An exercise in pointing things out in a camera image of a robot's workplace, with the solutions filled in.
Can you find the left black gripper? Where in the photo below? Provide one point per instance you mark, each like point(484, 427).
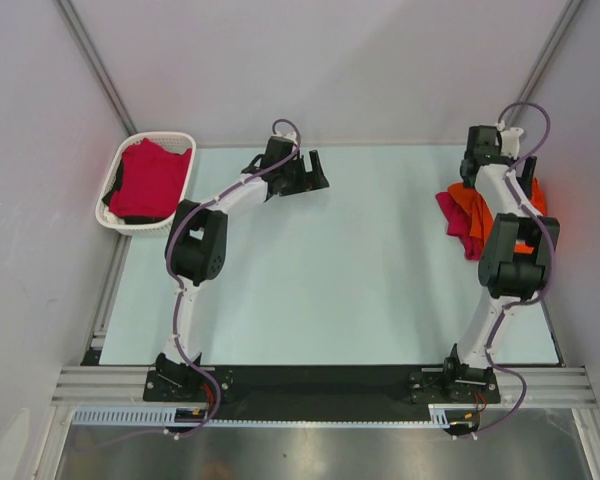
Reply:
point(309, 181)

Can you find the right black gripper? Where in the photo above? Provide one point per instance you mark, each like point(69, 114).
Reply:
point(526, 179)

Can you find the orange t shirt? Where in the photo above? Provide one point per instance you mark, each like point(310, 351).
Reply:
point(472, 202)

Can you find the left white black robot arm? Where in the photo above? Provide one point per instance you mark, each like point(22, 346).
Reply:
point(197, 244)

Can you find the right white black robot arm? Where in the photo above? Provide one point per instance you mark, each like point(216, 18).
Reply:
point(518, 250)

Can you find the folded magenta t shirt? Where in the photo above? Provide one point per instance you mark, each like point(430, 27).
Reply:
point(465, 227)

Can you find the magenta shirt in basket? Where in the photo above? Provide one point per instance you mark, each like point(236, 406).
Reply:
point(166, 168)

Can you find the white plastic basket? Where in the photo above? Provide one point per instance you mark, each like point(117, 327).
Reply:
point(175, 142)

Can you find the black shirt in basket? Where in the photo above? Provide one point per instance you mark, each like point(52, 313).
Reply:
point(135, 198)

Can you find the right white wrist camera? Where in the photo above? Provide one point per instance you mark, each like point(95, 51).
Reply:
point(509, 140)

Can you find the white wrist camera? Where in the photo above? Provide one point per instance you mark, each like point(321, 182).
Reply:
point(284, 134)
point(509, 140)

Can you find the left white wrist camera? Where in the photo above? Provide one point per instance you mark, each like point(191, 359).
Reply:
point(284, 134)

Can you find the right aluminium corner post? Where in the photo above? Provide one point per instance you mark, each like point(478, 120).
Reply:
point(548, 54)

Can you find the aluminium corner post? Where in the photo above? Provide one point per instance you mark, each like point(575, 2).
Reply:
point(87, 48)
point(548, 54)

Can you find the aluminium frame rail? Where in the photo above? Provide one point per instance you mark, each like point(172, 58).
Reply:
point(547, 387)

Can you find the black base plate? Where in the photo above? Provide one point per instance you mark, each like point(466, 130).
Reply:
point(327, 393)

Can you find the white slotted cable duct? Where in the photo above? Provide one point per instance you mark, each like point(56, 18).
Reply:
point(188, 417)

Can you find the left aluminium corner post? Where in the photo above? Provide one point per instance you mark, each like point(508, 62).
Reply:
point(87, 48)

